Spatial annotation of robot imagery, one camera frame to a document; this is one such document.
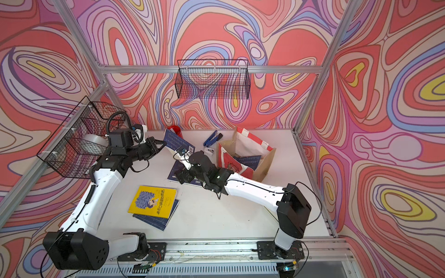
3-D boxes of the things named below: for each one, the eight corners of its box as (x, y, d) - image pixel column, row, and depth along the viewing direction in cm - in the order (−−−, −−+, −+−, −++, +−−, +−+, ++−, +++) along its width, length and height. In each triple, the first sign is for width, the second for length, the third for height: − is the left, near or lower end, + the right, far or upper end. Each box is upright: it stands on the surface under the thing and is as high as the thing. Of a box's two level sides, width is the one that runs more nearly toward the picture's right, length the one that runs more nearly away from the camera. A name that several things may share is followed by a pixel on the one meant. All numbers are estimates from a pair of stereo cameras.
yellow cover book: (129, 213, 85) (126, 211, 83) (141, 187, 94) (139, 185, 92) (168, 218, 84) (166, 216, 81) (176, 192, 93) (175, 189, 90)
